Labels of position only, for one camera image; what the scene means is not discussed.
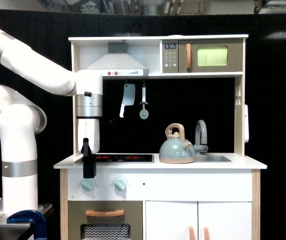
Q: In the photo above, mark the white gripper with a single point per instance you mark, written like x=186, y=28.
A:
x=88, y=138

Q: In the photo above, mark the teal toy teapot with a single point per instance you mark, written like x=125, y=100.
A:
x=176, y=149

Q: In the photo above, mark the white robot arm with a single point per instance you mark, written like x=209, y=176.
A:
x=21, y=120

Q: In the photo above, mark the black toy stove top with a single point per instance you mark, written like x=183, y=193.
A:
x=121, y=158

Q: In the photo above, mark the left teal stove knob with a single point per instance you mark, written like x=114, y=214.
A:
x=88, y=184

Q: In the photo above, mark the teal stove knob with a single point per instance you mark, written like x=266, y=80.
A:
x=88, y=184
x=120, y=184

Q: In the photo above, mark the right teal stove knob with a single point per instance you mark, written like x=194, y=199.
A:
x=120, y=184

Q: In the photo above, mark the toy oven door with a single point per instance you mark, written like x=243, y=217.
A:
x=108, y=220

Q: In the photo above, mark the toy pizza cutter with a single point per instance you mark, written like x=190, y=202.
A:
x=144, y=113

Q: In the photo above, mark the blue C-clamp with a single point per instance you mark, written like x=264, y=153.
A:
x=33, y=217

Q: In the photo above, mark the white wooden toy kitchen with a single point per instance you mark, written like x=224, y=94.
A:
x=235, y=181

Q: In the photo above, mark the toy cleaver knife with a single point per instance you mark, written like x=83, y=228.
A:
x=128, y=97

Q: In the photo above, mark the left white cabinet door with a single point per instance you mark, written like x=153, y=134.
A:
x=170, y=220

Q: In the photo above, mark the white cabinet door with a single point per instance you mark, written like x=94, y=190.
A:
x=224, y=220
x=170, y=220

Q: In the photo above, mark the white toy range hood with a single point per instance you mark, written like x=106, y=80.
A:
x=117, y=62

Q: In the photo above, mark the silver toy sink basin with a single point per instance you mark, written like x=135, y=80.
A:
x=212, y=159

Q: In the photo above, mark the grey toy faucet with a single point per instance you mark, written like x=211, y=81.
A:
x=200, y=145

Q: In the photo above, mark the right white cabinet door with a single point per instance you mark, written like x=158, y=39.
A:
x=224, y=220

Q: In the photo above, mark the toy microwave with green window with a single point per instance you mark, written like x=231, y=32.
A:
x=202, y=56

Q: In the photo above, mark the white side-mounted toy phone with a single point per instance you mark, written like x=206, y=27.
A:
x=246, y=122

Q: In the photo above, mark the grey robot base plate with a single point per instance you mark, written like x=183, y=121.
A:
x=45, y=209

